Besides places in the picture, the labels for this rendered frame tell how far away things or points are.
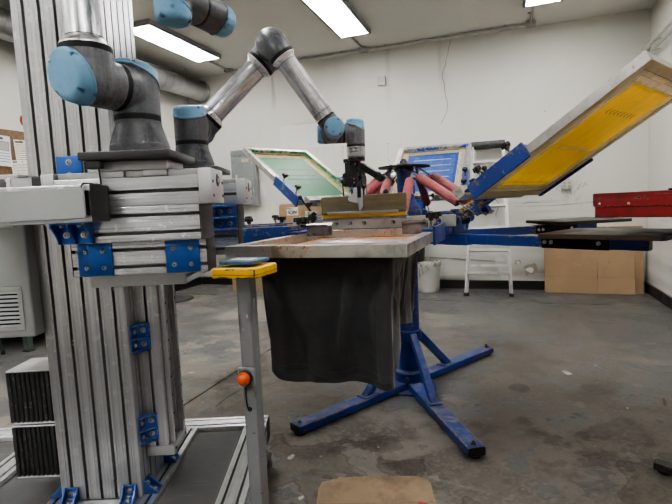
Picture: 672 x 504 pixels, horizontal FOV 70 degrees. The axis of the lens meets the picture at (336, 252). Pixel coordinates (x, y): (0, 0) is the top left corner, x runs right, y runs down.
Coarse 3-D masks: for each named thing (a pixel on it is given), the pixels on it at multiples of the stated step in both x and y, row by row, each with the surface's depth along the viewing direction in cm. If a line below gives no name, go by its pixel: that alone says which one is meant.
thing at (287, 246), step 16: (272, 240) 174; (288, 240) 186; (304, 240) 201; (416, 240) 145; (432, 240) 176; (240, 256) 149; (256, 256) 147; (272, 256) 145; (288, 256) 144; (304, 256) 142; (320, 256) 140; (336, 256) 138; (352, 256) 137; (368, 256) 135; (384, 256) 134; (400, 256) 132
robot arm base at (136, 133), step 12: (120, 120) 120; (132, 120) 119; (144, 120) 120; (156, 120) 123; (120, 132) 119; (132, 132) 119; (144, 132) 120; (156, 132) 122; (120, 144) 118; (132, 144) 118; (144, 144) 119; (156, 144) 121; (168, 144) 126
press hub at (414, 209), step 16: (400, 176) 271; (400, 192) 272; (416, 208) 269; (416, 256) 275; (416, 272) 276; (416, 288) 276; (416, 304) 277; (416, 320) 278; (400, 352) 282; (400, 368) 283; (416, 368) 280
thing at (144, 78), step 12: (120, 60) 118; (132, 60) 119; (132, 72) 117; (144, 72) 120; (156, 72) 124; (132, 84) 116; (144, 84) 119; (156, 84) 123; (132, 96) 117; (144, 96) 120; (156, 96) 123; (120, 108) 118; (132, 108) 119; (144, 108) 120; (156, 108) 123
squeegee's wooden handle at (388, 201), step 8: (328, 200) 198; (336, 200) 197; (344, 200) 196; (368, 200) 192; (376, 200) 191; (384, 200) 190; (392, 200) 189; (400, 200) 188; (328, 208) 198; (336, 208) 197; (344, 208) 196; (352, 208) 195; (368, 208) 192; (376, 208) 191; (384, 208) 190; (392, 208) 189; (400, 208) 188
